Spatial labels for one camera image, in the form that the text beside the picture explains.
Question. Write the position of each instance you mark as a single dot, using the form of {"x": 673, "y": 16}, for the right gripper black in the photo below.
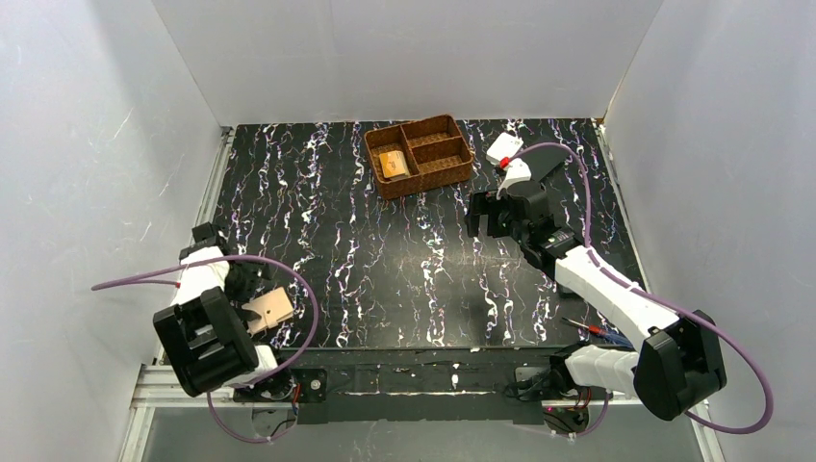
{"x": 496, "y": 213}

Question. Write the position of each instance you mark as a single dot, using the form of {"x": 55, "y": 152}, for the brown woven divided basket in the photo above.
{"x": 435, "y": 150}

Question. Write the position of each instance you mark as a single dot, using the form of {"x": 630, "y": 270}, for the gold credit card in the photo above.
{"x": 394, "y": 165}

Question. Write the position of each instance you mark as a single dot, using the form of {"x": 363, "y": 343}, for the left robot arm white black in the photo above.
{"x": 207, "y": 331}

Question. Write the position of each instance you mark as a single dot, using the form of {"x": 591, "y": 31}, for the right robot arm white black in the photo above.
{"x": 673, "y": 363}

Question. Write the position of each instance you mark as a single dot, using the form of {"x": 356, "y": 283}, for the white small box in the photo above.
{"x": 504, "y": 147}

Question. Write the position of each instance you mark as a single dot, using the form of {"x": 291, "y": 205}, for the black flat box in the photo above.
{"x": 545, "y": 157}

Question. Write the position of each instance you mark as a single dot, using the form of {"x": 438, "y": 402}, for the red blue screwdriver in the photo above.
{"x": 606, "y": 335}

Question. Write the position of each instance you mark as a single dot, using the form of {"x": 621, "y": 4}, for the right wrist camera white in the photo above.
{"x": 515, "y": 170}

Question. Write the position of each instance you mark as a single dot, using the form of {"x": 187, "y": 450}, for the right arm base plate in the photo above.
{"x": 550, "y": 380}

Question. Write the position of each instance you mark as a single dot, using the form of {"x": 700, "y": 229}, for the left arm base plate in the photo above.
{"x": 291, "y": 385}

